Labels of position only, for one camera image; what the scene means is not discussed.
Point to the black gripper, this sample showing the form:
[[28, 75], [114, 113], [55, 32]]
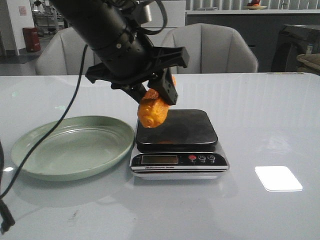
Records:
[[134, 63]]

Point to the orange corn cob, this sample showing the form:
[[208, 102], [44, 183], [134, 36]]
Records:
[[152, 110]]

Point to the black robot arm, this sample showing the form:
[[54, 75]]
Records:
[[113, 29]]

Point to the black digital kitchen scale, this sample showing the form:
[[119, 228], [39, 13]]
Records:
[[184, 147]]

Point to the grey upholstered chair right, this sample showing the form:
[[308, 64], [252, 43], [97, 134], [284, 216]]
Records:
[[212, 49]]

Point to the grey upholstered chair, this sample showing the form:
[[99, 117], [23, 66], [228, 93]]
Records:
[[62, 56], [212, 49]]

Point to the white cabinet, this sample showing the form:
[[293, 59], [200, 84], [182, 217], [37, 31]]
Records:
[[176, 15]]

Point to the pale green round plate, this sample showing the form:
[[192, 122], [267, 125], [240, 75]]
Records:
[[80, 147]]

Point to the grey upholstered chair left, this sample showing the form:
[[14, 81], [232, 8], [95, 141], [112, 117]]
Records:
[[62, 56]]

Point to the dark grey counter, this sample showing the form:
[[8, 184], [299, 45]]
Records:
[[259, 28]]

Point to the red trash bin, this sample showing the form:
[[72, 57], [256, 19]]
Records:
[[31, 39]]

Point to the fruit plate on counter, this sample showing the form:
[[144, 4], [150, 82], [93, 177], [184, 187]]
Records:
[[254, 5]]

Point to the black machine at right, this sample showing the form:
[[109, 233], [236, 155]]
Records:
[[294, 40]]

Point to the olive cushion at right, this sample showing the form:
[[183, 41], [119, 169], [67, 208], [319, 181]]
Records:
[[309, 63]]

